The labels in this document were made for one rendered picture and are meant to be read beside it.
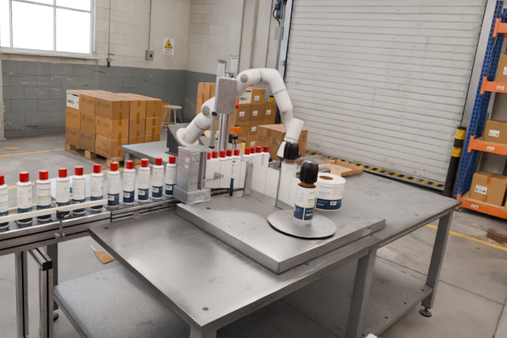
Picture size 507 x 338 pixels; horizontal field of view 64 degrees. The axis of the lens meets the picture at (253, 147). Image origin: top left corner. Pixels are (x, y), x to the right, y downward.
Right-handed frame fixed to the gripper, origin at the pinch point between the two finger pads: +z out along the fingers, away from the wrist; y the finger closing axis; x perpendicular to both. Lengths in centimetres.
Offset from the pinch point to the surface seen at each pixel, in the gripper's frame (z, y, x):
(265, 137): -15.7, -32.7, 12.7
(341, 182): -1, 57, -21
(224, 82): -30, -3, -66
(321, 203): 12, 53, -26
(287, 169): 1.8, 29.9, -31.7
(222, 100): -21, -3, -63
